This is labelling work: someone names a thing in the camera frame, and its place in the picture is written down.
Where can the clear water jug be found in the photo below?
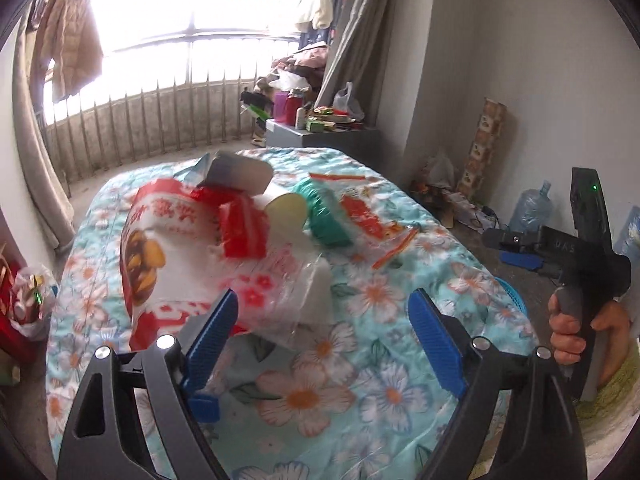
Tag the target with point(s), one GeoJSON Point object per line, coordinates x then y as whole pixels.
{"type": "Point", "coordinates": [530, 210]}

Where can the beige padded jacket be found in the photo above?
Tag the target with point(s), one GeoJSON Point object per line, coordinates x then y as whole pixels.
{"type": "Point", "coordinates": [70, 40]}

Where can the floral turquoise blanket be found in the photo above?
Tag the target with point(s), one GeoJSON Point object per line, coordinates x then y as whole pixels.
{"type": "Point", "coordinates": [380, 300]}

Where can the black green object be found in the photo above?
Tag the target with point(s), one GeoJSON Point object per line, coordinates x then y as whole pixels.
{"type": "Point", "coordinates": [255, 102]}

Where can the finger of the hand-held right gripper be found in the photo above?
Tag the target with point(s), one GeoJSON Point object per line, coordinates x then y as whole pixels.
{"type": "Point", "coordinates": [520, 259]}
{"type": "Point", "coordinates": [510, 237]}

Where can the beige curtain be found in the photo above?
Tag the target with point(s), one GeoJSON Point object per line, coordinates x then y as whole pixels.
{"type": "Point", "coordinates": [40, 175]}

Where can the small white bottle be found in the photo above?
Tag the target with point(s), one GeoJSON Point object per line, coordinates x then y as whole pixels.
{"type": "Point", "coordinates": [300, 119]}

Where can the large red white snack bag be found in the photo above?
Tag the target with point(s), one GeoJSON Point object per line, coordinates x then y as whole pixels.
{"type": "Point", "coordinates": [165, 280]}

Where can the green packet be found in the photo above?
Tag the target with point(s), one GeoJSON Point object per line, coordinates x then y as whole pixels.
{"type": "Point", "coordinates": [325, 220]}

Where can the tall printed box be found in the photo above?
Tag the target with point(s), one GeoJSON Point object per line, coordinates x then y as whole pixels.
{"type": "Point", "coordinates": [482, 150]}

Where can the pile of small packets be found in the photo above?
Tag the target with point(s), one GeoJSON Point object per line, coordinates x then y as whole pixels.
{"type": "Point", "coordinates": [340, 115]}

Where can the white printed wrapper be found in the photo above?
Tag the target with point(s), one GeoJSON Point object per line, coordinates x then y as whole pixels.
{"type": "Point", "coordinates": [472, 210]}

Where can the white carton box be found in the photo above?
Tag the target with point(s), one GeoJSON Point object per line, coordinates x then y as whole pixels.
{"type": "Point", "coordinates": [240, 172]}

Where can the small green box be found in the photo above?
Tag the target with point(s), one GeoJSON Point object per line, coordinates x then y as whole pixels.
{"type": "Point", "coordinates": [316, 125]}

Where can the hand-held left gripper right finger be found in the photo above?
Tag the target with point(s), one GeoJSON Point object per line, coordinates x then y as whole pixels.
{"type": "Point", "coordinates": [435, 340]}

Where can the beige shoe insole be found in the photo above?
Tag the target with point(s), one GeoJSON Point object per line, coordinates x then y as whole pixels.
{"type": "Point", "coordinates": [447, 217]}

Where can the blue plastic basket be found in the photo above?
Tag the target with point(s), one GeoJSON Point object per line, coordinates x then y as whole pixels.
{"type": "Point", "coordinates": [515, 295]}

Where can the clear plastic bag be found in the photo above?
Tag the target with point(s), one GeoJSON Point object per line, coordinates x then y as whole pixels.
{"type": "Point", "coordinates": [310, 300]}

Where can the white plastic bag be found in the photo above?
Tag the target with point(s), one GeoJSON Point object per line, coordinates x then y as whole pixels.
{"type": "Point", "coordinates": [347, 102]}

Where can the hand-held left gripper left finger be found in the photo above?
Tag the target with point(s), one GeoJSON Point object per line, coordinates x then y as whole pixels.
{"type": "Point", "coordinates": [215, 330]}

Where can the translucent plastic bag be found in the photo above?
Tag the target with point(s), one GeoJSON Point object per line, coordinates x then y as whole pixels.
{"type": "Point", "coordinates": [441, 170]}

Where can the green white fluffy rug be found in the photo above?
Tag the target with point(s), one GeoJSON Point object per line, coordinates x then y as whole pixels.
{"type": "Point", "coordinates": [620, 400]}

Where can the pile of clothes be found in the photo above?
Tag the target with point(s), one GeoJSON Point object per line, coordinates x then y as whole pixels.
{"type": "Point", "coordinates": [300, 67]}

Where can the red snack packet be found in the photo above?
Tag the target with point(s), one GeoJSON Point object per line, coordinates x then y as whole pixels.
{"type": "Point", "coordinates": [242, 230]}

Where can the blue water jug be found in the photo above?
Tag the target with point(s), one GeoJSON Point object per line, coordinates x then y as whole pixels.
{"type": "Point", "coordinates": [631, 235]}

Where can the white paper cup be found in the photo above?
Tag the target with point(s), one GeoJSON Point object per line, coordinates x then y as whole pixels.
{"type": "Point", "coordinates": [285, 210]}

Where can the metal balcony railing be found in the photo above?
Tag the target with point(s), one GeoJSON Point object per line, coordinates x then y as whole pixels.
{"type": "Point", "coordinates": [165, 110]}

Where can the grey curtain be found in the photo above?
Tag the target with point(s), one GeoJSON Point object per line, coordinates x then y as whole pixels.
{"type": "Point", "coordinates": [360, 35]}

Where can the person's right hand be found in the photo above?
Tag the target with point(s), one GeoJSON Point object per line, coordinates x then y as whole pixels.
{"type": "Point", "coordinates": [567, 340]}

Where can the plastic bag of scraps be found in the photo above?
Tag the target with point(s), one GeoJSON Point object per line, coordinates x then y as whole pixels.
{"type": "Point", "coordinates": [32, 300]}

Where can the clear red printed zip bag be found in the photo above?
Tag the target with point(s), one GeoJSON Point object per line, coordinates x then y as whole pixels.
{"type": "Point", "coordinates": [370, 220]}

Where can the pink bottle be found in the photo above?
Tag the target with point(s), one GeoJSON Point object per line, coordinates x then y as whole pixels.
{"type": "Point", "coordinates": [287, 110]}

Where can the white hanging garment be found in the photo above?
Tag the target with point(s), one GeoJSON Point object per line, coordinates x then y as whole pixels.
{"type": "Point", "coordinates": [317, 7]}

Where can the dark box of scraps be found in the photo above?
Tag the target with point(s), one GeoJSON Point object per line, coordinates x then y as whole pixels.
{"type": "Point", "coordinates": [430, 192]}

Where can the dark hanging garment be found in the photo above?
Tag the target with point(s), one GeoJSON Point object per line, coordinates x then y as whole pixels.
{"type": "Point", "coordinates": [339, 2]}

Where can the grey cabinet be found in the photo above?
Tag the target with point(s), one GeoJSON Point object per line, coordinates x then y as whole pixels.
{"type": "Point", "coordinates": [320, 140]}

